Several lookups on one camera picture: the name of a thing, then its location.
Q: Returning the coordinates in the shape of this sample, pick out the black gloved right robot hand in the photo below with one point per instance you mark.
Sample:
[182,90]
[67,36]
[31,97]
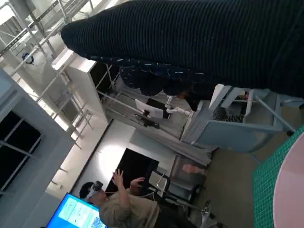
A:
[190,35]

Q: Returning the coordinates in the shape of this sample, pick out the pink bowl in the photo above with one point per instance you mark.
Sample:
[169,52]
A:
[289,190]

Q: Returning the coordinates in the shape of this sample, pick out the grey wheeled chair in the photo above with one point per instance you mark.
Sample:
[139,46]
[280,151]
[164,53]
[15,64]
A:
[232,135]

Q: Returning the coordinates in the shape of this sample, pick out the green cutting mat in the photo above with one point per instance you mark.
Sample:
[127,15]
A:
[263,190]

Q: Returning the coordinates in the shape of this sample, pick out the monitor with bright window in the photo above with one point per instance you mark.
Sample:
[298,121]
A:
[71,211]

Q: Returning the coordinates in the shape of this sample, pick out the white shelf cabinet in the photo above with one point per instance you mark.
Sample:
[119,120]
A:
[80,78]

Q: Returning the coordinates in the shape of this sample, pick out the person wearing headset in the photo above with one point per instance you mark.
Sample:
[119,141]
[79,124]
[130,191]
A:
[128,209]

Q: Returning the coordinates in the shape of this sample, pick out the grey VR headset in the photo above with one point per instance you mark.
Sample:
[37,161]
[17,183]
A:
[96,187]

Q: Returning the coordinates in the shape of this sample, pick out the large black screen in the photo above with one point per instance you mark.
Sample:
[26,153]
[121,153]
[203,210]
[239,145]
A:
[135,166]

